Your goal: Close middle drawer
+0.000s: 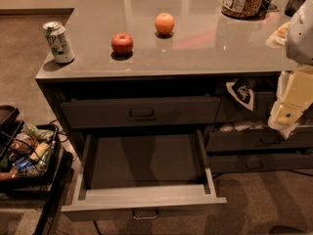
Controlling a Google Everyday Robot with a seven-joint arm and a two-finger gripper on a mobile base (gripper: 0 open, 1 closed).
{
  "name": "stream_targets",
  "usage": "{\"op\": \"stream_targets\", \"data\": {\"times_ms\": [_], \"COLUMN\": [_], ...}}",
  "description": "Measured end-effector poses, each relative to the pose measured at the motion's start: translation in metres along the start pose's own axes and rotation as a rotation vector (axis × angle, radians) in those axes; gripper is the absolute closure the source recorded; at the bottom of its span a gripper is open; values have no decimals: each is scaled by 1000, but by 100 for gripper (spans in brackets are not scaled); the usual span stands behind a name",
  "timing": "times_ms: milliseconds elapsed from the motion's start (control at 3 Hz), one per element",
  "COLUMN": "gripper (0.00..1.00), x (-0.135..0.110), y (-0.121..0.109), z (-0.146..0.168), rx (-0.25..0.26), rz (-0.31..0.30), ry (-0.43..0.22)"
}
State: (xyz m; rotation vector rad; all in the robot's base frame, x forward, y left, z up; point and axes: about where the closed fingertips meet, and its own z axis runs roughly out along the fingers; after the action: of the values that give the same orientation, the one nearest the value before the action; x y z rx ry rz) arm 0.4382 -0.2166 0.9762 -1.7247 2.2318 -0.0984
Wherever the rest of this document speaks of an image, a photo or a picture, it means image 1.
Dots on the white packets in drawer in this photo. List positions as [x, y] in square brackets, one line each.
[240, 126]

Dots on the drawer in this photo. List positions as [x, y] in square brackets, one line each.
[143, 177]
[260, 162]
[140, 111]
[258, 140]
[231, 111]

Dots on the black side cart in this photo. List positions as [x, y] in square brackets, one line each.
[33, 211]

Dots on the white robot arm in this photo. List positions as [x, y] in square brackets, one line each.
[297, 35]

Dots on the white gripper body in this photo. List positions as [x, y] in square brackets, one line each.
[301, 36]

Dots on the orange fruit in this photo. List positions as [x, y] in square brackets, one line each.
[164, 23]

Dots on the red apple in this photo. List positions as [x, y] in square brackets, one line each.
[122, 44]

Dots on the grey drawer cabinet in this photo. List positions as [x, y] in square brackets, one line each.
[203, 52]

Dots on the black white snack bag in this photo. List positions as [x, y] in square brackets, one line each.
[241, 91]

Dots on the black tray of snacks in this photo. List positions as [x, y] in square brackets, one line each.
[29, 155]

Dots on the large jar of nuts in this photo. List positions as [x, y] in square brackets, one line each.
[240, 9]

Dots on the green white soda can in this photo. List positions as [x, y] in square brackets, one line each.
[58, 41]

